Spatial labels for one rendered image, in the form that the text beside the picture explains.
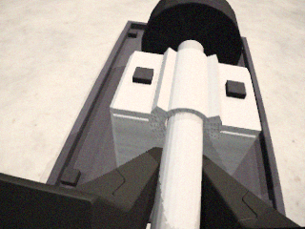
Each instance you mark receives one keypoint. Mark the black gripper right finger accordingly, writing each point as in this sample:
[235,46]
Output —
[227,204]

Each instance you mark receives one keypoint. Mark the white cylindrical shaft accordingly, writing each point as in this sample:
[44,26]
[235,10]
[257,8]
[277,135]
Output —
[179,183]

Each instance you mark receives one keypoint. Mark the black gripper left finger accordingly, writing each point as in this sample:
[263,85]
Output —
[120,199]

